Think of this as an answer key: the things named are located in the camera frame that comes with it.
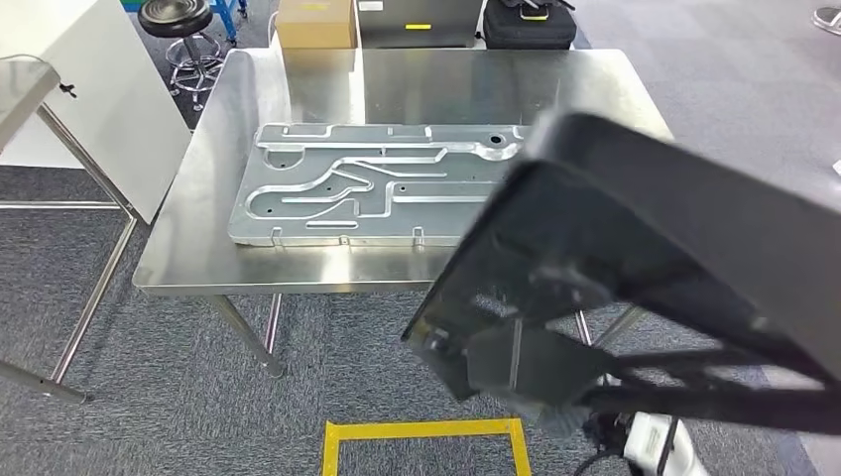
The steel frame table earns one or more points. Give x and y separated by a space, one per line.
20 85

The stainless steel workbench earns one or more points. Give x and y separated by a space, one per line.
427 85

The black round stool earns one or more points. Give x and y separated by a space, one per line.
174 16

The grey handheld controller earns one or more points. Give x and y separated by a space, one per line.
535 6

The black plastic plate bracket part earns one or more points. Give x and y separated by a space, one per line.
657 197

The large silver stamped metal plate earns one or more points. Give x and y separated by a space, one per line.
427 210

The blue metal cart frame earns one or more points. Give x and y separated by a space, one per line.
227 16

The white cabinet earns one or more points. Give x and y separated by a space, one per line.
98 98

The grey laptop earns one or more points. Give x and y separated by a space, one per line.
420 16

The black carrying case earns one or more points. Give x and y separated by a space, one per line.
529 33

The brown cardboard box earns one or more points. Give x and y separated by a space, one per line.
315 26

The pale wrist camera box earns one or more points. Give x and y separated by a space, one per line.
650 437

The yellow floor tape square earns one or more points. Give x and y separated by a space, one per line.
420 430

